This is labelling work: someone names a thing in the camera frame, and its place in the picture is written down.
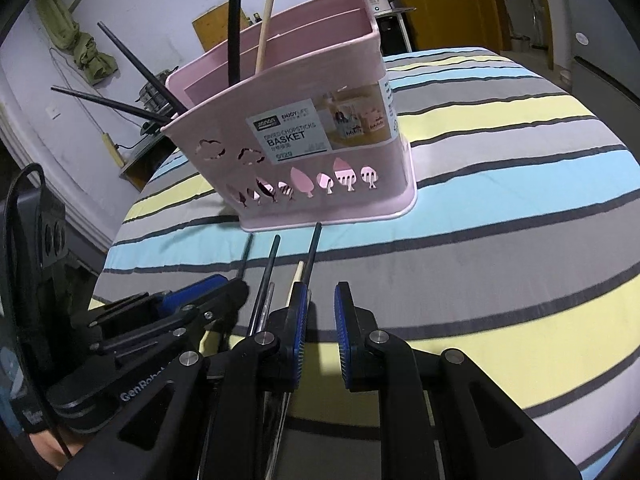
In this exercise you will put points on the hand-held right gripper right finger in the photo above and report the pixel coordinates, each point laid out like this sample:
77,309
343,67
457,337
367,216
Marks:
342,330

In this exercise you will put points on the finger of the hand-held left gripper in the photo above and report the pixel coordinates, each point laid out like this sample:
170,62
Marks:
195,290
227,300

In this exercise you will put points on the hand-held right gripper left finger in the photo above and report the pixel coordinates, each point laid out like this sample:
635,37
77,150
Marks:
299,330

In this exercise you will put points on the black chopstick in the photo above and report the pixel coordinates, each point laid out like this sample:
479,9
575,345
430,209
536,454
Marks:
142,67
244,260
110,104
311,255
235,20
265,280

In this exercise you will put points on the cream chopstick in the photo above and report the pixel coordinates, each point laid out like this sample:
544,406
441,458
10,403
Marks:
269,15
297,275

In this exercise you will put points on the pink chopstick basket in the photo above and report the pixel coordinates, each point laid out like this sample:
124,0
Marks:
300,110

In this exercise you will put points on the person's left forearm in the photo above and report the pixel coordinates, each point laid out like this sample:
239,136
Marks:
45,447

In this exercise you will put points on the striped tablecloth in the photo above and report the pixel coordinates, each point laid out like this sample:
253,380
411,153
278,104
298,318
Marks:
475,260

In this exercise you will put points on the yellowed power strip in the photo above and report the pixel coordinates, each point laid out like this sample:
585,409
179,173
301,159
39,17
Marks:
112,150

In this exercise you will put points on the black induction cooktop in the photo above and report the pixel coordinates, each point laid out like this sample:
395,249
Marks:
152,130

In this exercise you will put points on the stainless steamer pot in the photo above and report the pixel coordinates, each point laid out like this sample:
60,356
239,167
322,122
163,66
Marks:
150,95

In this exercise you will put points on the green curtain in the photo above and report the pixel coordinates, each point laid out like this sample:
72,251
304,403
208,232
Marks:
82,52

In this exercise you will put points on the wooden door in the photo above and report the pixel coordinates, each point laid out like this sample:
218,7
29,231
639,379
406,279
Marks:
450,5

